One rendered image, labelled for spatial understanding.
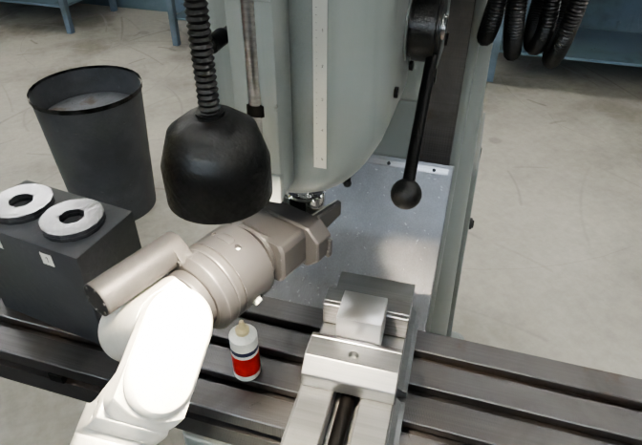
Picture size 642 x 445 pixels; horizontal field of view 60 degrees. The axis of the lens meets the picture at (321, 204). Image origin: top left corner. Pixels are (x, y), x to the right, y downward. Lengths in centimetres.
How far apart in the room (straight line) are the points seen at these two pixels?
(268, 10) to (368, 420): 51
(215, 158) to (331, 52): 17
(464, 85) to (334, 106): 50
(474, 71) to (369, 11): 51
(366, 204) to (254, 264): 52
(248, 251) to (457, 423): 42
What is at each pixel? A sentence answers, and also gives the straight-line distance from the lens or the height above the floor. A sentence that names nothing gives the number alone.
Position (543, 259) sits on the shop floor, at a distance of 264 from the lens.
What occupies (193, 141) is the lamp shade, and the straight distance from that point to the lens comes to 34.
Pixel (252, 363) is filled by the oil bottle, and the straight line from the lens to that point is 83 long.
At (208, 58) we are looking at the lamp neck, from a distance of 34.
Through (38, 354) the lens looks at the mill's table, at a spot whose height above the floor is 95.
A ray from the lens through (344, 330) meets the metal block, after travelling 76.
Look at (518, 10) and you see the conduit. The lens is 72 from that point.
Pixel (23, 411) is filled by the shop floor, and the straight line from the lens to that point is 220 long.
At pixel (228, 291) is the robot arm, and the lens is 54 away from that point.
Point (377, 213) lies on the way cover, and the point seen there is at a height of 101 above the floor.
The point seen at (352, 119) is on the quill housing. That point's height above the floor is 141.
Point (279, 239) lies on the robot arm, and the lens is 59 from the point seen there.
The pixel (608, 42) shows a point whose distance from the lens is 461.
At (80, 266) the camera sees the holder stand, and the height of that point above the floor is 112.
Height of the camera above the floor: 164
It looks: 36 degrees down
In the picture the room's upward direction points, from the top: straight up
